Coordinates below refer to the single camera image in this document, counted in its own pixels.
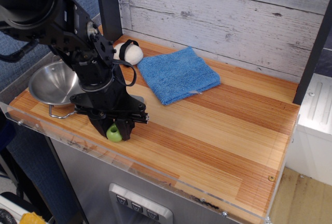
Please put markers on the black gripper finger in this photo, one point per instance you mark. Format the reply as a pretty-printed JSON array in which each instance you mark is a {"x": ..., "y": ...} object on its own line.
[
  {"x": 125, "y": 127},
  {"x": 102, "y": 125}
]

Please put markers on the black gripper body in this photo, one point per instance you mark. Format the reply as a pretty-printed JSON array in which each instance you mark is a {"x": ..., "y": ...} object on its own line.
[{"x": 106, "y": 100}]

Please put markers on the green handled grey spatula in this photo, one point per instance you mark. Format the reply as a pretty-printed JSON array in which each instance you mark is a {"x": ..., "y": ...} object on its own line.
[{"x": 114, "y": 133}]

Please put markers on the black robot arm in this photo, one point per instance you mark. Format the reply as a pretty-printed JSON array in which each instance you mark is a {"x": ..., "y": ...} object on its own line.
[{"x": 67, "y": 28}]

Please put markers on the white plush with black band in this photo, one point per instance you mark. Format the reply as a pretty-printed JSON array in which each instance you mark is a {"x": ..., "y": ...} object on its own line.
[{"x": 129, "y": 51}]

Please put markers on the steel cabinet front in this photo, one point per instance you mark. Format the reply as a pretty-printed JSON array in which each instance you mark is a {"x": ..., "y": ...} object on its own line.
[{"x": 91, "y": 177}]

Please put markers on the blue folded cloth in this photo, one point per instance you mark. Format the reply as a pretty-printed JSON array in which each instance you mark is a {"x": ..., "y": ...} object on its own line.
[{"x": 176, "y": 76}]

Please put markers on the silver button control panel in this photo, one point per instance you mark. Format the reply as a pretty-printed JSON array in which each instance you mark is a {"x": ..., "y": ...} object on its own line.
[{"x": 123, "y": 197}]

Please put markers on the clear acrylic table guard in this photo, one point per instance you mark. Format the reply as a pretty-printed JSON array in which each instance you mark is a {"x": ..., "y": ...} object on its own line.
[{"x": 223, "y": 153}]

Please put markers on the yellow object at corner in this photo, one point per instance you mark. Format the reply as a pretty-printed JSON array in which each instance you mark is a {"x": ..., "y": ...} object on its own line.
[{"x": 31, "y": 218}]

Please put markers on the white side cabinet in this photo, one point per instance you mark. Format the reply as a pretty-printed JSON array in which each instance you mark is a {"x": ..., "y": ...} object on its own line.
[{"x": 310, "y": 150}]

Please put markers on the steel bowl with handles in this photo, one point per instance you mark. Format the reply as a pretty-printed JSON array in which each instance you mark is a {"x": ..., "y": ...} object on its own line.
[{"x": 53, "y": 85}]

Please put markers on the dark left vertical post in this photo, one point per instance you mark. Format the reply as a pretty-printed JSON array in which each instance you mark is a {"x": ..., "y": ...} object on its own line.
[{"x": 110, "y": 18}]

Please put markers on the dark vertical post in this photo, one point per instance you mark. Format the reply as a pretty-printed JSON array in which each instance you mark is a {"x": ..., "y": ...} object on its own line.
[
  {"x": 110, "y": 18},
  {"x": 314, "y": 56}
]

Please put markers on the dark right vertical post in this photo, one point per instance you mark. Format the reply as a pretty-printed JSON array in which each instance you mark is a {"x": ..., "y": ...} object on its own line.
[{"x": 314, "y": 56}]

